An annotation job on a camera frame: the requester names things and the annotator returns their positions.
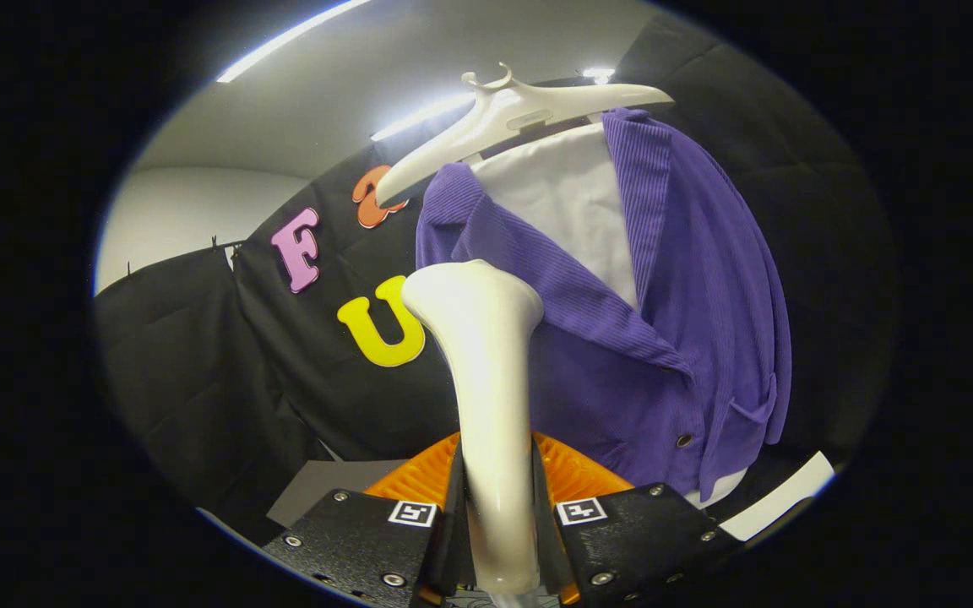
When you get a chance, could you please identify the white paper sheet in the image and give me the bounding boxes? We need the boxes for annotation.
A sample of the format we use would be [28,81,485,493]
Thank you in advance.
[719,451,836,542]

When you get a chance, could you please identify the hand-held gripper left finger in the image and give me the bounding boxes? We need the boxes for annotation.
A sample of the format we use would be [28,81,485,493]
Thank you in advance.
[263,432,464,607]

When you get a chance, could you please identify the white clothes hanger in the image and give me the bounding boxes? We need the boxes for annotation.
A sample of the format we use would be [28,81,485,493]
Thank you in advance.
[375,62,675,209]

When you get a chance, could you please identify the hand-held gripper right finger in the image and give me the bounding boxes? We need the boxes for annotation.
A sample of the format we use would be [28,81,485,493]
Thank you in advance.
[533,432,741,605]

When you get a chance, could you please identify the black backdrop cloth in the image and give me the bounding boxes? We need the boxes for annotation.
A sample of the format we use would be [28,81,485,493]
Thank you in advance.
[94,13,897,546]

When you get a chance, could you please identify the grey cabinet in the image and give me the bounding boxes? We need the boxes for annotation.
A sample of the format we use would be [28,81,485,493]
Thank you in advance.
[265,459,411,529]

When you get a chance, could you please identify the purple corduroy jacket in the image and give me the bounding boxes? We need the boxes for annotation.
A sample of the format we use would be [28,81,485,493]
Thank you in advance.
[415,107,793,503]

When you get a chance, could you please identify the large ceiling light panel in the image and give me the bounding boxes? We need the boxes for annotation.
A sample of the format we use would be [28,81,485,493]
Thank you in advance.
[216,0,373,84]

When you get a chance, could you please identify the long ceiling light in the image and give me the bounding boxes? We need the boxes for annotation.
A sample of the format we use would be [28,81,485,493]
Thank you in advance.
[371,91,475,142]

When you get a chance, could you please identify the white garment steamer head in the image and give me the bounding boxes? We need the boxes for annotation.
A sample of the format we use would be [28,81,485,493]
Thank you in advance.
[400,260,546,596]

